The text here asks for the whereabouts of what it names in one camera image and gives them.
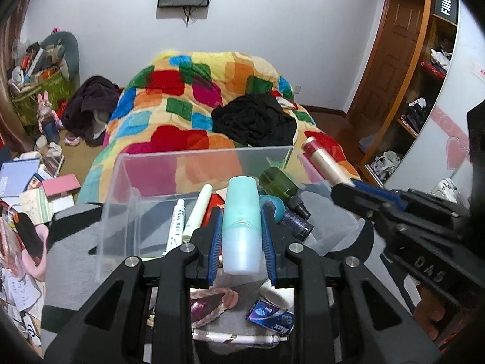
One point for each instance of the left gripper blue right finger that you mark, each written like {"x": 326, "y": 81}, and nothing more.
{"x": 275, "y": 238}

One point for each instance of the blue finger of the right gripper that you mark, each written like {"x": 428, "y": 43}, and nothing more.
{"x": 383, "y": 195}
{"x": 357, "y": 201}

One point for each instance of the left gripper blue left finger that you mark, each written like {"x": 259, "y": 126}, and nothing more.
{"x": 208, "y": 241}

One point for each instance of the red tea packet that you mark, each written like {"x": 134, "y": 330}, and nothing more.
{"x": 216, "y": 206}

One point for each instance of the blue tape roll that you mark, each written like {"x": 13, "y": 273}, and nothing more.
{"x": 275, "y": 204}

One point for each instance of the long white tube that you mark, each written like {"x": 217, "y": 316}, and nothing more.
{"x": 198, "y": 212}

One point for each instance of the mint green bottle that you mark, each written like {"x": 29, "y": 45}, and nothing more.
{"x": 241, "y": 238}

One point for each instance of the green spray bottle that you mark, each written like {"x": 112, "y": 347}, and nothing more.
{"x": 276, "y": 183}

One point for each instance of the purple black bottle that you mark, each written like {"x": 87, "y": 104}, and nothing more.
{"x": 298, "y": 226}

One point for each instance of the white ointment tube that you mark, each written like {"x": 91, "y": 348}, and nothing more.
{"x": 175, "y": 227}

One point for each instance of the beige tube red cap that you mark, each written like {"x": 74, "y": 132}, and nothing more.
{"x": 324, "y": 163}

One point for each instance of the white bandage roll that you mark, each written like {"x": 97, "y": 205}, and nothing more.
{"x": 281, "y": 297}

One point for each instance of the blue Max gum pack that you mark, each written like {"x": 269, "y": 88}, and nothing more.
{"x": 271, "y": 317}

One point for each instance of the person right hand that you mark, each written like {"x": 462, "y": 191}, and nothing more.
{"x": 429, "y": 311}

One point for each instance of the clear plastic storage box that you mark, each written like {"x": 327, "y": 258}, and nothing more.
{"x": 151, "y": 194}

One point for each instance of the black clothes pile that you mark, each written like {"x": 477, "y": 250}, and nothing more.
{"x": 254, "y": 120}

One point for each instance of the colourful patchwork quilt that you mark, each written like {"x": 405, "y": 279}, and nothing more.
{"x": 167, "y": 107}

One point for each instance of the wooden shelf unit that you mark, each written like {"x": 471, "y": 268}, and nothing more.
{"x": 385, "y": 150}

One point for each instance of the white pen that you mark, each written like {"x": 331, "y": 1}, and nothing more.
{"x": 239, "y": 339}

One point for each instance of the wooden door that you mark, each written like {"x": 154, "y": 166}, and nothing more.
{"x": 392, "y": 53}

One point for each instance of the pink house box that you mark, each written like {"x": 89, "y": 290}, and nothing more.
{"x": 60, "y": 186}

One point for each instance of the dark purple clothes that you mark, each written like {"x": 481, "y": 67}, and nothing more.
{"x": 87, "y": 113}

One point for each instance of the pink rabbit toy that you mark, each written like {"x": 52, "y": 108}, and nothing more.
{"x": 49, "y": 123}

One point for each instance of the green storage bag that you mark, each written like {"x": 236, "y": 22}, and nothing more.
{"x": 59, "y": 90}

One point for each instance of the white blue book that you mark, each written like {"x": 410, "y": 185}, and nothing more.
{"x": 15, "y": 175}

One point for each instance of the grey neck pillow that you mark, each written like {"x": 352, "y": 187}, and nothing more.
{"x": 62, "y": 47}

